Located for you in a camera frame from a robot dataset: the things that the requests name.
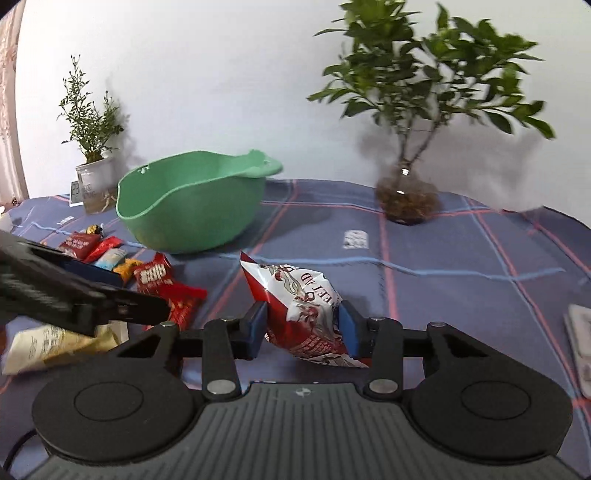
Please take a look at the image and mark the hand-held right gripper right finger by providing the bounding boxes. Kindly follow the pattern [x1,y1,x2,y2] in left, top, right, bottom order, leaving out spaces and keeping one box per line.
[339,300,506,400]

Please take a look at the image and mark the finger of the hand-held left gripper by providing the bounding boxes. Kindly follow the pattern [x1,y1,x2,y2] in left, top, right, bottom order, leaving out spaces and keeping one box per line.
[62,258,125,289]
[95,288,170,326]

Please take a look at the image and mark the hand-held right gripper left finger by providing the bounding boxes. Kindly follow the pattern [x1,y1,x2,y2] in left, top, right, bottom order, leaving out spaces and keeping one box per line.
[106,302,269,400]

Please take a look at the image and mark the light blue snack packet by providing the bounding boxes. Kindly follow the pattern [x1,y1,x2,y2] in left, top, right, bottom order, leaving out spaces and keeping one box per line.
[95,248,128,271]

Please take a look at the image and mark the small bright red packet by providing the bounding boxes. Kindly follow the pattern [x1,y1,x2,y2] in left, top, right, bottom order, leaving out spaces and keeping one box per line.
[83,236,123,264]

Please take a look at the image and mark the orange snack packet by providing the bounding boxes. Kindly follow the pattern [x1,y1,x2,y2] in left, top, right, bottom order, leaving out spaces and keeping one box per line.
[113,258,145,284]

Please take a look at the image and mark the dark red snack packet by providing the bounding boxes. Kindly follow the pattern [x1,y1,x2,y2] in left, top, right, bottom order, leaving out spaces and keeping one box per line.
[58,232,101,259]

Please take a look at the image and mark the long red snack packet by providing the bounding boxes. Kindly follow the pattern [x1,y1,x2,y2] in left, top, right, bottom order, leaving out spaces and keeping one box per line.
[147,281,208,331]

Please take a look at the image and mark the red and white snack bag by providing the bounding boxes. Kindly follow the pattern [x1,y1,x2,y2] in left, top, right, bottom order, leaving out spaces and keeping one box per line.
[240,251,370,368]

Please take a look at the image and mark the long cream snack packet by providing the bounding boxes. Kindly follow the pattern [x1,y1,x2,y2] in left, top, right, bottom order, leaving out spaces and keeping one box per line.
[2,320,129,376]

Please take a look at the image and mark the green plastic bowl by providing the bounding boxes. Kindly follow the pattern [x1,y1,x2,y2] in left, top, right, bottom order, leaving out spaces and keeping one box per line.
[115,149,283,254]

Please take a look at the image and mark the small potted plant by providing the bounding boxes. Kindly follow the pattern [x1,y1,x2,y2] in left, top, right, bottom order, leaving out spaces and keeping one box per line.
[58,55,125,215]

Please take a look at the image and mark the blue plaid tablecloth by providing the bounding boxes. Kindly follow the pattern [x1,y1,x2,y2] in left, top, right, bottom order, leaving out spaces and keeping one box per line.
[0,179,591,480]

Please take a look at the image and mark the leafy plant in glass vase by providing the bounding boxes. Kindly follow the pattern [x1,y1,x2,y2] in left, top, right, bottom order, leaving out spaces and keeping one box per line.
[308,0,556,226]

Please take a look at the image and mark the pale patterned curtain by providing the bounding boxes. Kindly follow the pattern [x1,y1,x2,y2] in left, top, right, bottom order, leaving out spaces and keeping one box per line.
[0,0,29,202]

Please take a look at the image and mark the white folded paper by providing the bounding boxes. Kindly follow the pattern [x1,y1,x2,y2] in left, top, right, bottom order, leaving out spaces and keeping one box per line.
[564,304,591,398]

